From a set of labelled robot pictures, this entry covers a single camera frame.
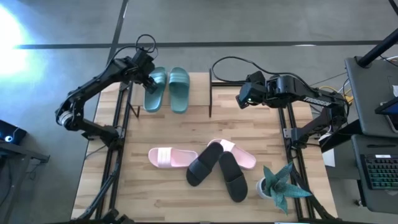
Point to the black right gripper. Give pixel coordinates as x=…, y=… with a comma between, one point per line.
x=256, y=90

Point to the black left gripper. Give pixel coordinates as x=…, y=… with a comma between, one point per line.
x=144, y=65

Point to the teal slide sandal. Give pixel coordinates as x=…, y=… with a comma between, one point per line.
x=154, y=98
x=179, y=93

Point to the pink slide sandal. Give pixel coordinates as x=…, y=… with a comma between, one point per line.
x=241, y=157
x=171, y=157

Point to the black slide sandal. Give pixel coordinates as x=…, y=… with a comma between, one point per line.
x=233, y=180
x=202, y=166

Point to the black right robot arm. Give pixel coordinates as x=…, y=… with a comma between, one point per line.
x=317, y=101

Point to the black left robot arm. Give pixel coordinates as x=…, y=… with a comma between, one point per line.
x=93, y=82

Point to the wooden shelf with black ends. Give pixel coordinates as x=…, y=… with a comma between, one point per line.
x=199, y=90

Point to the teal plant in white pot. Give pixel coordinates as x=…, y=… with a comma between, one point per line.
x=276, y=186

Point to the white flat box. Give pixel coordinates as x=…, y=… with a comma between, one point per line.
x=329, y=157

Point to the dark desk support beam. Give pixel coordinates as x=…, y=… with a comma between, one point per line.
x=339, y=138

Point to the grey desk top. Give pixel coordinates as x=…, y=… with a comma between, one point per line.
x=367, y=102

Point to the black slanted pole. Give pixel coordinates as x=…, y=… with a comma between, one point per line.
x=376, y=49

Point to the black device with light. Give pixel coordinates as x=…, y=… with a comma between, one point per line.
x=15, y=132

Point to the black tablet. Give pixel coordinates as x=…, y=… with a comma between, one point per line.
x=390, y=112

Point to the grey keyboard tray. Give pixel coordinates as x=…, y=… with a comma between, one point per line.
x=360, y=199

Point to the backlit black keyboard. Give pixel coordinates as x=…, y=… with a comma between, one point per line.
x=382, y=172

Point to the black aluminium table frame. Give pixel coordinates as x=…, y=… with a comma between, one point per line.
x=281, y=121

